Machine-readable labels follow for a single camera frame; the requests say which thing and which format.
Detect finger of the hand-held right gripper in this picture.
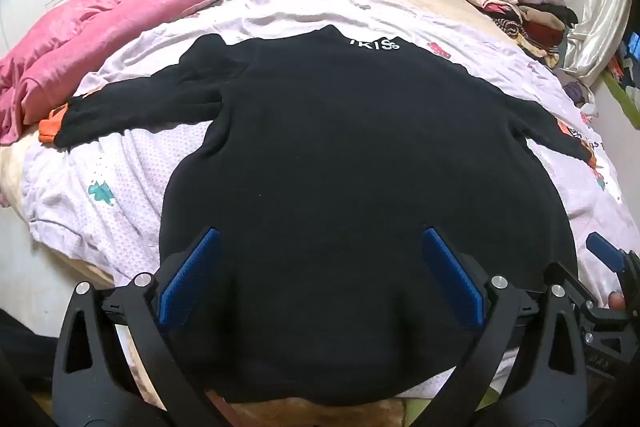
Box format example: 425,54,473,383
586,232,640,295

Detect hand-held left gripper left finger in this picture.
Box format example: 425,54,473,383
51,227,236,427

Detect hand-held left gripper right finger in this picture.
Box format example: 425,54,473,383
421,227,593,427

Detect black sweater with orange cuffs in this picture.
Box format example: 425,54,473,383
39,24,603,408

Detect lilac printed quilt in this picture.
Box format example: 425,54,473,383
20,0,626,408

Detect green cloth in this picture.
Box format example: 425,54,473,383
602,69,640,130

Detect purple cloth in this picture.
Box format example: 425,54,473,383
562,79,597,106

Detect dark cloth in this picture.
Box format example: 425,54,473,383
0,307,62,395

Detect white curtain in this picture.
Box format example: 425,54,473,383
565,0,636,85

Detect pink blanket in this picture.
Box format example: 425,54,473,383
0,0,336,145

